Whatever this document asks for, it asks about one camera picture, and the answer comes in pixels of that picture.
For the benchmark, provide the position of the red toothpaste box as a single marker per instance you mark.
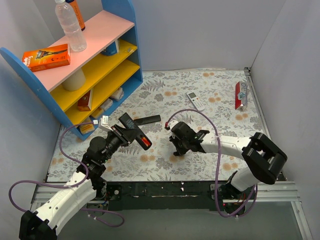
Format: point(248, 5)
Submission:
point(241, 96)

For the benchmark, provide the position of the slim black remote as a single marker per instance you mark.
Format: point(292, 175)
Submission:
point(147, 120)

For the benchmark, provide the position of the blue white box on shelf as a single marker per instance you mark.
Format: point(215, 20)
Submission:
point(112, 49)

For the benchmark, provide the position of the blue pink yellow shelf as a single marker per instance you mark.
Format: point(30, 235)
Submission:
point(104, 74)

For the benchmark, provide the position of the aluminium frame rail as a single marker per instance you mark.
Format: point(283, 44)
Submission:
point(280, 191)

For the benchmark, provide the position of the black TV remote with buttons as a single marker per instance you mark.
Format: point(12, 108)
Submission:
point(134, 129)

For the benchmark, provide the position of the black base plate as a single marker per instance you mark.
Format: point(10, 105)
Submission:
point(156, 195)

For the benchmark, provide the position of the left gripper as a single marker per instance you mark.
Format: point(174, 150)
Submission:
point(122, 134)

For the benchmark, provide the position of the orange red box on shelf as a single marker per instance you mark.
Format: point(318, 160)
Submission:
point(85, 102)

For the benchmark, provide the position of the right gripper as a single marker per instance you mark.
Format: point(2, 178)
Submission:
point(179, 141)

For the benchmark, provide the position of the white air conditioner remote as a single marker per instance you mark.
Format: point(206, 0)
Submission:
point(195, 100)

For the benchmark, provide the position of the orange bottle on shelf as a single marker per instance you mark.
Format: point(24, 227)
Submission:
point(75, 6)

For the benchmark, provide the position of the cream cylinder container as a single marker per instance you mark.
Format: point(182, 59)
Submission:
point(75, 81)

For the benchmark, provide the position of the orange razor box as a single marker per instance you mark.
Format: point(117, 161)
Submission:
point(47, 58)

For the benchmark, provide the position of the yellow soap pack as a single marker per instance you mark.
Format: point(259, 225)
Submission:
point(97, 113)

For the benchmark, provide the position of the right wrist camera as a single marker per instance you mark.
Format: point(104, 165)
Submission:
point(170, 124)

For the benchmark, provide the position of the clear plastic water bottle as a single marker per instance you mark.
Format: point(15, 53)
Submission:
point(70, 25)

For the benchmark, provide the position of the white soap pack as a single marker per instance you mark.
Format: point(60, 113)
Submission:
point(117, 95)
point(107, 104)

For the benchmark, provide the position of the yellow orange packet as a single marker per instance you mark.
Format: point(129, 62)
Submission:
point(86, 127)

